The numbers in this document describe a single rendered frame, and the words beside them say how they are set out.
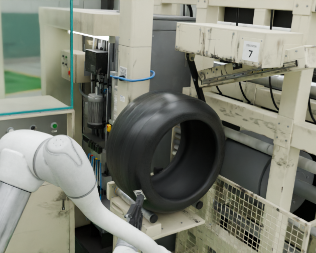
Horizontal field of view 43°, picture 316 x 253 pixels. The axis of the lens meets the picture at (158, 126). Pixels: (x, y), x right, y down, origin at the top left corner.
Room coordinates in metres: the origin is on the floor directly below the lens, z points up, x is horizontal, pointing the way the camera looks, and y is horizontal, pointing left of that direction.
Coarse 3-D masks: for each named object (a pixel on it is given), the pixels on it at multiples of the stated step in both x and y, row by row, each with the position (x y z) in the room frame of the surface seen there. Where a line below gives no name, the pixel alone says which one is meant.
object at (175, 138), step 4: (176, 128) 2.35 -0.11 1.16; (180, 128) 2.39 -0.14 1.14; (172, 132) 2.36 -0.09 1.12; (176, 132) 2.37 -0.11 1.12; (180, 132) 2.30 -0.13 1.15; (172, 136) 2.36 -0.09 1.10; (176, 136) 2.35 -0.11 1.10; (180, 136) 2.32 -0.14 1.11; (172, 140) 2.35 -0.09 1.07; (176, 140) 2.34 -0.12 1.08; (172, 144) 2.36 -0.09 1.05; (176, 144) 2.36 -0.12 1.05; (172, 148) 2.36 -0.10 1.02; (176, 148) 2.34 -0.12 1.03; (172, 152) 2.36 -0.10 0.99; (176, 152) 2.33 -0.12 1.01; (172, 156) 2.36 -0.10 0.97
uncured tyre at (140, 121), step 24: (144, 96) 1.86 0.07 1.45; (168, 96) 1.82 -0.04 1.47; (120, 120) 1.79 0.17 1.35; (144, 120) 1.69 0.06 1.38; (168, 120) 1.69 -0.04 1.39; (192, 120) 2.10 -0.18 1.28; (216, 120) 1.85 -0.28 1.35; (120, 144) 1.70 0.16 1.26; (144, 144) 1.63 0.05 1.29; (192, 144) 2.11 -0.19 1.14; (216, 144) 1.88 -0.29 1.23; (120, 168) 1.67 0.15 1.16; (144, 168) 1.62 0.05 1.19; (168, 168) 2.05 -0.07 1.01; (192, 168) 2.05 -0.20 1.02; (216, 168) 1.86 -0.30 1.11; (144, 192) 1.63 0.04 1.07; (168, 192) 1.96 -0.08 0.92; (192, 192) 1.81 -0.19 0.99
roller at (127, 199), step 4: (116, 188) 1.97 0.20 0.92; (116, 192) 1.95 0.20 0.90; (120, 192) 1.93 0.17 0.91; (120, 196) 1.92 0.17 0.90; (124, 196) 1.89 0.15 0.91; (128, 196) 1.87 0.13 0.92; (124, 200) 1.89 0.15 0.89; (128, 200) 1.85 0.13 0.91; (132, 200) 1.84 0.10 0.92; (144, 208) 1.76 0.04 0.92; (144, 212) 1.73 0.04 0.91; (148, 212) 1.72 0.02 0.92; (152, 212) 1.72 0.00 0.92; (144, 216) 1.73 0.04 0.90; (148, 216) 1.70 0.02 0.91; (152, 216) 1.69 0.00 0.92; (156, 216) 1.70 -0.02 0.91; (148, 220) 1.70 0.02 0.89; (152, 220) 1.69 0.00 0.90; (156, 220) 1.70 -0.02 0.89
